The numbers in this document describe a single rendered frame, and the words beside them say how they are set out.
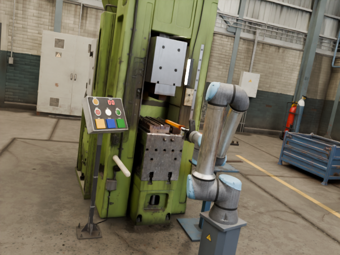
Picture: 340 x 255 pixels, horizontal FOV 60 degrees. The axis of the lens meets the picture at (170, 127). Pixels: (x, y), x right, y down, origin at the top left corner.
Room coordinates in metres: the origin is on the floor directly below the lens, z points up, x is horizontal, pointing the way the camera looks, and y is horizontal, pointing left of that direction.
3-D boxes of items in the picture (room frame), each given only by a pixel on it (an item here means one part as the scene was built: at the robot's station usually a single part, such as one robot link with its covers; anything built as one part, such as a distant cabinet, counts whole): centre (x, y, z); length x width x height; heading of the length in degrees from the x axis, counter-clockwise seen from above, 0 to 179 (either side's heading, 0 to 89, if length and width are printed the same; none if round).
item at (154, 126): (2.89, 0.18, 0.96); 0.42 x 0.20 x 0.09; 25
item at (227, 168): (2.75, -0.47, 0.67); 0.40 x 0.30 x 0.02; 111
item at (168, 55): (2.91, 0.14, 1.56); 0.42 x 0.39 x 0.40; 25
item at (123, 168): (2.47, 0.37, 0.62); 0.44 x 0.05 x 0.05; 25
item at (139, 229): (2.66, 0.08, 0.01); 0.58 x 0.39 x 0.01; 115
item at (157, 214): (2.92, 0.14, 0.23); 0.55 x 0.37 x 0.47; 25
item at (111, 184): (2.66, 0.47, 0.36); 0.09 x 0.07 x 0.12; 115
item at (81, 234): (2.39, 0.57, 0.05); 0.22 x 0.22 x 0.09; 25
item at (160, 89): (2.89, 0.18, 1.32); 0.42 x 0.20 x 0.10; 25
